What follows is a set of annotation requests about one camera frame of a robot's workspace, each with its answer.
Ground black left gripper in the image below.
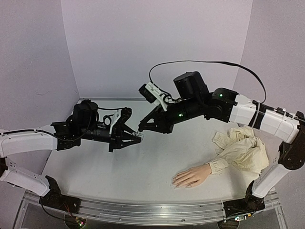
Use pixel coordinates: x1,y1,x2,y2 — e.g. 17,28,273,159
81,124,142,153

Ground clear nail polish bottle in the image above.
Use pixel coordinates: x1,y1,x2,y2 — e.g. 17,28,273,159
132,132,144,141

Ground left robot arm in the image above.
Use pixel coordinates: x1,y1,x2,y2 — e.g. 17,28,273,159
0,100,143,208

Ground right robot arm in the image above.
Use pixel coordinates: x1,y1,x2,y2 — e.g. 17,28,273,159
138,72,305,198

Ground mannequin hand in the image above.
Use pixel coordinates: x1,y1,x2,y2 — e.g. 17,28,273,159
172,164,212,188

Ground cream cloth sleeve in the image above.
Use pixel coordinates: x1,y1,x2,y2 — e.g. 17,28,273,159
208,125,269,176

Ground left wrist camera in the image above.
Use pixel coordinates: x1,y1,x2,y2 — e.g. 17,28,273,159
110,107,132,134

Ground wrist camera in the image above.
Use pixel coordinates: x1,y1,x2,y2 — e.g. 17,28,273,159
139,82,170,112
110,107,132,134

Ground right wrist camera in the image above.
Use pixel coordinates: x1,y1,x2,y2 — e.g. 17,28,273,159
139,82,170,112

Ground black right camera cable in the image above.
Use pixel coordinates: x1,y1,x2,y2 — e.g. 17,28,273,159
148,61,267,103

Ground black camera cable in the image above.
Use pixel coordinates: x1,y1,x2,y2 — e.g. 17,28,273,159
148,61,267,103
0,107,120,144

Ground aluminium front rail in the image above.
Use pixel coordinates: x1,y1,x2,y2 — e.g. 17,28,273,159
14,189,287,229

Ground black left camera cable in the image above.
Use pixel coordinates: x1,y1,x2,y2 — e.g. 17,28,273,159
0,107,120,144

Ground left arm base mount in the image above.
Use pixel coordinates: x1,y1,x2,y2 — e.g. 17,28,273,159
39,176,81,213

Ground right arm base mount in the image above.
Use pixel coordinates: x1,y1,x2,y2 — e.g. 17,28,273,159
224,181,265,219

